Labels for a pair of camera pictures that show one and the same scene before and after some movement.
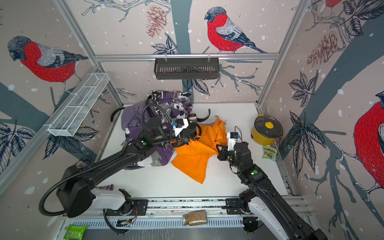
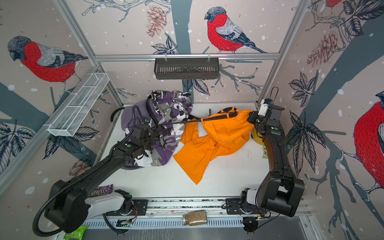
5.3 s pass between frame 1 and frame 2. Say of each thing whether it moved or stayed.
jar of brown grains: stayed
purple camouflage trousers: stayed
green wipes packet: stayed
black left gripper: moved
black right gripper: moved
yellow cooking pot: stayed
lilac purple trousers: stayed
